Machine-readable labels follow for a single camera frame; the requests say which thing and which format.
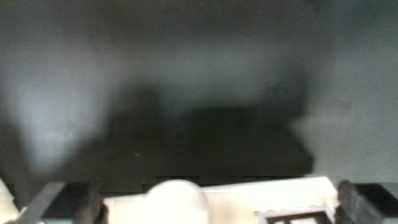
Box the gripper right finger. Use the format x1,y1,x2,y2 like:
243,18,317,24
333,180,398,224

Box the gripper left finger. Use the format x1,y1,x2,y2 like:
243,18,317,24
13,182,108,224

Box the white drawer box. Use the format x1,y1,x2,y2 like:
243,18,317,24
104,176,337,224

